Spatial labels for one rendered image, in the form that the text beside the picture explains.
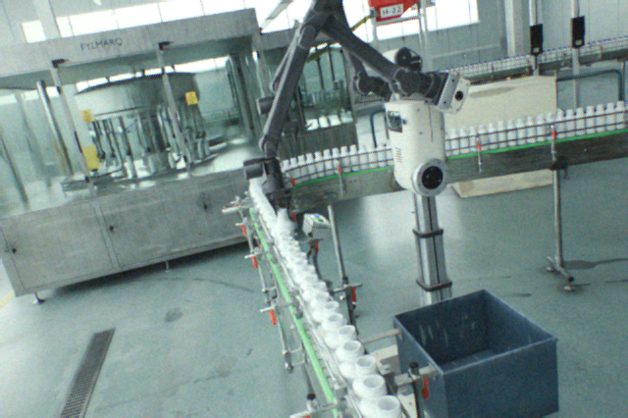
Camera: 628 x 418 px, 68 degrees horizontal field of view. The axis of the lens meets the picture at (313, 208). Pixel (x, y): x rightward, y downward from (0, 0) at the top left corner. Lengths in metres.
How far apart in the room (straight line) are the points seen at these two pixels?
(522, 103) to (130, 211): 4.23
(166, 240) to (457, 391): 4.00
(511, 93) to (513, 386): 4.53
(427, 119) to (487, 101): 3.66
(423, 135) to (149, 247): 3.57
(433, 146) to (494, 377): 0.97
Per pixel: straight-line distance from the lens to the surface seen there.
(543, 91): 5.72
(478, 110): 5.53
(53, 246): 5.10
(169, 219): 4.86
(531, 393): 1.38
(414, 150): 1.90
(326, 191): 3.15
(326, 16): 1.62
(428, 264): 2.12
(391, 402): 0.82
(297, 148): 6.76
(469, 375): 1.25
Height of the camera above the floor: 1.67
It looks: 16 degrees down
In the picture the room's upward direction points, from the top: 11 degrees counter-clockwise
